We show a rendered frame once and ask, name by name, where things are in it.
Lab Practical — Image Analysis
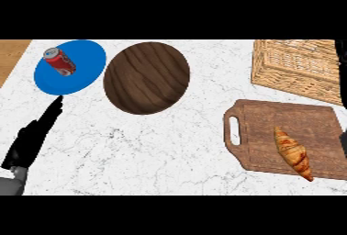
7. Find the blue plate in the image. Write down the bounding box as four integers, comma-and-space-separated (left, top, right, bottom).
32, 39, 107, 96

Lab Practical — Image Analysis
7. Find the brown wooden cutting board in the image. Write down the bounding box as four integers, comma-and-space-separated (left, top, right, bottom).
222, 98, 347, 182

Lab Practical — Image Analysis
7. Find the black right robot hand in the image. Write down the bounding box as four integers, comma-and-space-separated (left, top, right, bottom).
333, 39, 347, 151

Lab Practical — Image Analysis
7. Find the dark wooden oval plate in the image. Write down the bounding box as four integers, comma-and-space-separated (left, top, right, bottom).
101, 41, 190, 116

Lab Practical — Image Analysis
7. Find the red soda can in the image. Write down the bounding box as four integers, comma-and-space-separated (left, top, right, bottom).
41, 47, 76, 77

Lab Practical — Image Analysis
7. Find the wicker basket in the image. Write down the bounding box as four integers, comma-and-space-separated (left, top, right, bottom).
250, 39, 345, 106

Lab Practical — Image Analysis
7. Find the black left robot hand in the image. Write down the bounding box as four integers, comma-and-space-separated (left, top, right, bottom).
0, 95, 64, 170

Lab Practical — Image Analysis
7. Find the golden brown croissant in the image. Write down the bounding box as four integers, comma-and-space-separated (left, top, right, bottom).
272, 126, 315, 183

